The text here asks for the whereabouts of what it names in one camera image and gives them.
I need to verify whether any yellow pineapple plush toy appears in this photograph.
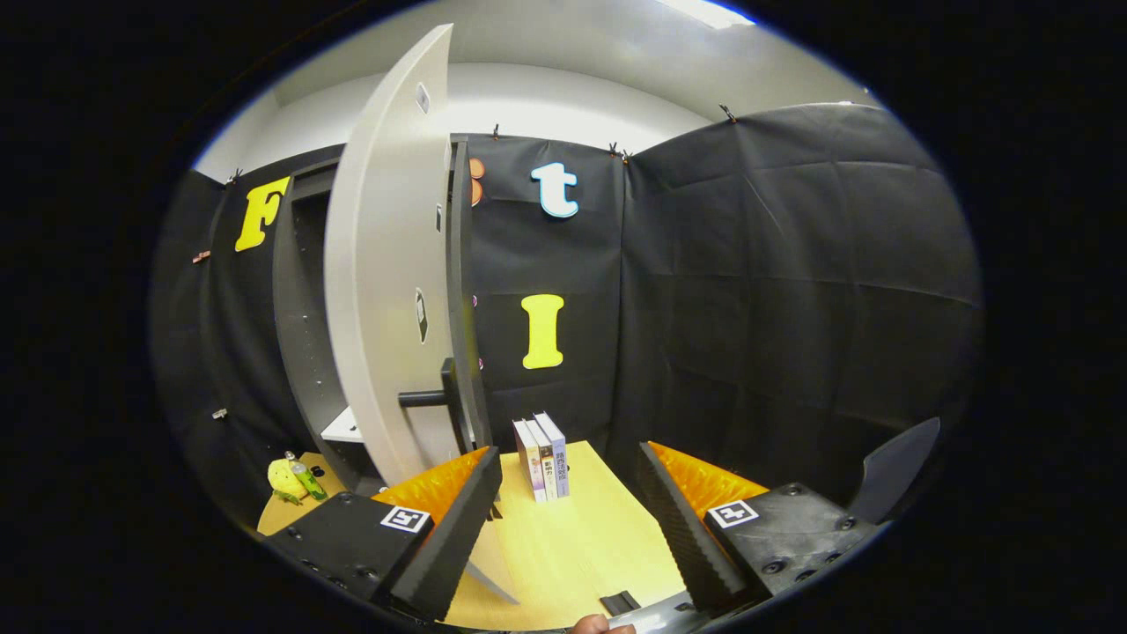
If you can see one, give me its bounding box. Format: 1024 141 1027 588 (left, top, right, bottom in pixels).
267 458 309 505

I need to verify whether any dark grey shoe cabinet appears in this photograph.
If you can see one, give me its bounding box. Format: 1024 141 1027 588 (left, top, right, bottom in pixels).
271 157 388 496

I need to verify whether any green drink bottle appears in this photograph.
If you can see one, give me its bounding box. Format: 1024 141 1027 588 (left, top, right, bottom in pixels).
284 451 328 501

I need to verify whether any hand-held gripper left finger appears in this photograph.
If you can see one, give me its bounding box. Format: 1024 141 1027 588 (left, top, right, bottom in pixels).
262 445 505 623

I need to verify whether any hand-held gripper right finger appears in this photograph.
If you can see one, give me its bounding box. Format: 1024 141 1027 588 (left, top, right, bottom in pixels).
636 440 883 616

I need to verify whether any black backdrop cloth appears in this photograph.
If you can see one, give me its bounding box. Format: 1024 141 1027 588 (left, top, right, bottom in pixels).
150 101 983 538

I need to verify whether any long ceiling light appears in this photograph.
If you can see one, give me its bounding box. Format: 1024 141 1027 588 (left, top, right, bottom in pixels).
653 0 758 30

